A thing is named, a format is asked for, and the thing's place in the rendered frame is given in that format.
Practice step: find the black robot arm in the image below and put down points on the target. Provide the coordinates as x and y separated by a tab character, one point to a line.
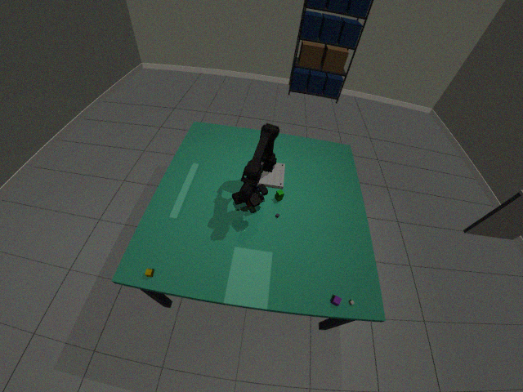
263	153

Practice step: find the purple cube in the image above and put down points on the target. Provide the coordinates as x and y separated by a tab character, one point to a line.
336	300

